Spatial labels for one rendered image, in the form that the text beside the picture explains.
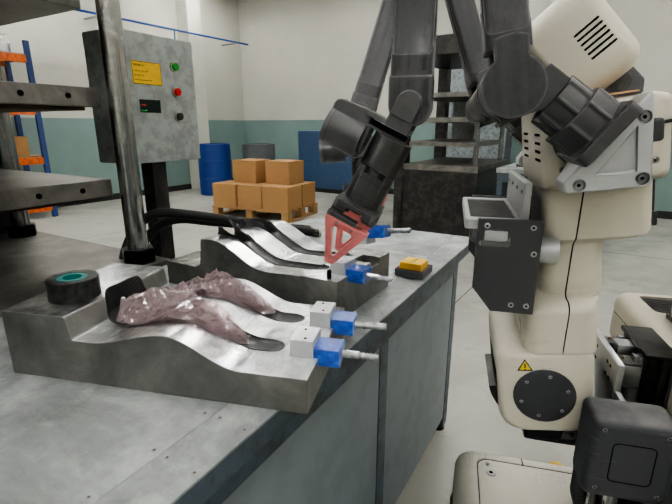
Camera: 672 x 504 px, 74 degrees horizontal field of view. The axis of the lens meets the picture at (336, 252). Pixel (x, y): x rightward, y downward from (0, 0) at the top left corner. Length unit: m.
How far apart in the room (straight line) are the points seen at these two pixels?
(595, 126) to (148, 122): 1.33
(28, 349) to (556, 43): 0.94
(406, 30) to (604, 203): 0.42
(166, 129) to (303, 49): 7.70
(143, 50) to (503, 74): 1.25
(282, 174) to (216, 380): 5.32
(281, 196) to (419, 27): 5.11
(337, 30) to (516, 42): 8.29
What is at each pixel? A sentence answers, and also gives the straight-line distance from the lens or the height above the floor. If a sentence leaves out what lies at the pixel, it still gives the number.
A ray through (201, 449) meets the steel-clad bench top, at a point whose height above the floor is 0.80.
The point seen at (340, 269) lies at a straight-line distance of 0.93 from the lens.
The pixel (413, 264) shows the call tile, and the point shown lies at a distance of 1.20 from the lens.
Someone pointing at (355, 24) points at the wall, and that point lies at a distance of 8.69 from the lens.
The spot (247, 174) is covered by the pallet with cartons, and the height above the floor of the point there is 0.56.
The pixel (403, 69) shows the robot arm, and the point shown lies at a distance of 0.64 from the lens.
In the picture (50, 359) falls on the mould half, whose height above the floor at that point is 0.83.
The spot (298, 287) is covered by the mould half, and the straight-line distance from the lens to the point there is 0.95.
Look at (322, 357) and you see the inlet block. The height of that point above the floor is 0.86.
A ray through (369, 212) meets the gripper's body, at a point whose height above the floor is 1.07.
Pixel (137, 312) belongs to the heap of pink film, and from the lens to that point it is 0.81.
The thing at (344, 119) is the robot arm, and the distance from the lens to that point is 0.66.
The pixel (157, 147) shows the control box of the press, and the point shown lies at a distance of 1.65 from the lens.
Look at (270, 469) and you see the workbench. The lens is 0.82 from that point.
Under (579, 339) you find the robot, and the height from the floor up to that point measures 0.84.
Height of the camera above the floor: 1.19
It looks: 16 degrees down
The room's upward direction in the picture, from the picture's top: straight up
